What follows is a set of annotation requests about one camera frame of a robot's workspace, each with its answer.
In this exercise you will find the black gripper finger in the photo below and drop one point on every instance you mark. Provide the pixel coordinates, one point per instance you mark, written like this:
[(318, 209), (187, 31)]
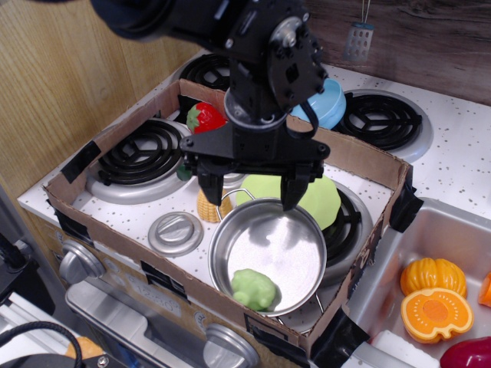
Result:
[(292, 189), (211, 183)]

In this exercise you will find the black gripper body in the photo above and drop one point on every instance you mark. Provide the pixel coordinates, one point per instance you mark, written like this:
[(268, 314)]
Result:
[(231, 149)]

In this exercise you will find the green toy broccoli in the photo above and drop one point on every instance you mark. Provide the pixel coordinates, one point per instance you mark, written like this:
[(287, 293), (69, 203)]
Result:
[(253, 289)]

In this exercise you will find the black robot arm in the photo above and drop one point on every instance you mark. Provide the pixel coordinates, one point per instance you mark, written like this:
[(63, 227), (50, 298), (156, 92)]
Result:
[(274, 68)]

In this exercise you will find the steel pot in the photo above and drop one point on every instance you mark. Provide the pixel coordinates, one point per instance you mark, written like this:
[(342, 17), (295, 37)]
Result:
[(288, 247)]

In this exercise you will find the upper grey stove knob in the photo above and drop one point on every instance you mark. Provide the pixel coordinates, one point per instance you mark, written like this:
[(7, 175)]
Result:
[(233, 180)]

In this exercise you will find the grey stove knob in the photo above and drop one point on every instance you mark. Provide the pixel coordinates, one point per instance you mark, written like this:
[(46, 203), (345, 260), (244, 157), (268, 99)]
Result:
[(233, 180), (175, 234)]

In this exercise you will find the yellow toy corn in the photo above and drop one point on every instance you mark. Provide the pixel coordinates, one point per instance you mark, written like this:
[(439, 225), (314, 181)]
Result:
[(212, 213)]

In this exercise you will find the light green plate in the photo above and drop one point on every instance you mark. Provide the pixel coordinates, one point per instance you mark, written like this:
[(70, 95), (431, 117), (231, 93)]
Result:
[(321, 199)]

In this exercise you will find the orange toy carrot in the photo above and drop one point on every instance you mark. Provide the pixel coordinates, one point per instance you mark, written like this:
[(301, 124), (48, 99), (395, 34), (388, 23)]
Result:
[(183, 173)]

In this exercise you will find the red toy strawberry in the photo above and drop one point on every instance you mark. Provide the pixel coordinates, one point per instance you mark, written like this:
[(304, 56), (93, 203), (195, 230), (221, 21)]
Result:
[(203, 117)]

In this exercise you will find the lower grey stove knob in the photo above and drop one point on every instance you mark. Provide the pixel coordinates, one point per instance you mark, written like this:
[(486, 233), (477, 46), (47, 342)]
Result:
[(175, 234)]

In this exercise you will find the front right black burner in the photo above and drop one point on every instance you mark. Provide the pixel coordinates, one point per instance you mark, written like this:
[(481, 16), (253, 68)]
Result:
[(345, 237)]

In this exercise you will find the black burner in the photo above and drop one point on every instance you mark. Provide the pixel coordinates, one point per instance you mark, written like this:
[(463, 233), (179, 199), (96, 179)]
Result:
[(209, 70), (345, 237), (142, 167), (387, 121)]

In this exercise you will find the front left black burner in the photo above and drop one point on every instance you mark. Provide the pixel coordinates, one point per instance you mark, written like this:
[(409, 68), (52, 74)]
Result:
[(142, 167)]

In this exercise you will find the back left black burner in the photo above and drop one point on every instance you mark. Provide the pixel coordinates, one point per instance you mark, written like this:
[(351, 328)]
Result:
[(209, 70)]

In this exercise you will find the light blue bowl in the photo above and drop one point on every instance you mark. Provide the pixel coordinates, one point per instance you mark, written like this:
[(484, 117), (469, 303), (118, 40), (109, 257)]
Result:
[(330, 105)]

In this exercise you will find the back right black burner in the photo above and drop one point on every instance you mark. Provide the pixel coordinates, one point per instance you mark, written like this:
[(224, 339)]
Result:
[(387, 121)]

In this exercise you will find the brown cardboard fence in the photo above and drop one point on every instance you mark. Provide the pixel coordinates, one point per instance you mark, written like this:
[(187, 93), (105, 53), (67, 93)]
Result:
[(180, 290)]

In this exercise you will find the metal sink basin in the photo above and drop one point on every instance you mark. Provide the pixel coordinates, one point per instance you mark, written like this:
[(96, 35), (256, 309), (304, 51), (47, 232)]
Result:
[(438, 231)]

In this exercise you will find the left silver oven knob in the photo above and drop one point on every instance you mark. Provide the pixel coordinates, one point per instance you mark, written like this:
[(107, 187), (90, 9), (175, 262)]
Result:
[(79, 264)]

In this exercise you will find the silver oven knob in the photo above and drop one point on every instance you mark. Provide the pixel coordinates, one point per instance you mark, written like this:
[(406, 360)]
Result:
[(79, 264), (225, 348)]

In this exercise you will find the hanging grey spatula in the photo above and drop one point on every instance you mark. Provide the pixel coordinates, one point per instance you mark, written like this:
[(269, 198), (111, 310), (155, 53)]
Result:
[(360, 34)]

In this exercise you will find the whole orange toy pumpkin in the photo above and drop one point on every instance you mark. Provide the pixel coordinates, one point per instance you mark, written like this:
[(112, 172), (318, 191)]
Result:
[(433, 273)]

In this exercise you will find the right silver oven knob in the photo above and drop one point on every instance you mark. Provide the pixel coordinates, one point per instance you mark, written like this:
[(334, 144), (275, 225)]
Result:
[(225, 348)]

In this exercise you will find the halved orange toy pumpkin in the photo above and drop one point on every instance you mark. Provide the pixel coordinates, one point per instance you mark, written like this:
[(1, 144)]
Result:
[(435, 314)]

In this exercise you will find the orange toy at edge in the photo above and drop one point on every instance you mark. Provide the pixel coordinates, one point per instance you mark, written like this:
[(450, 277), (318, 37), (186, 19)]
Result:
[(484, 297)]

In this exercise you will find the dark red toy vegetable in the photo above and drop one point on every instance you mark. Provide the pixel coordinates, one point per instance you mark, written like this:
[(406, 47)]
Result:
[(468, 353)]

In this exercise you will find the silver oven door handle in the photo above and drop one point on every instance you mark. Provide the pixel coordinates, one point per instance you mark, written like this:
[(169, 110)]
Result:
[(133, 332)]

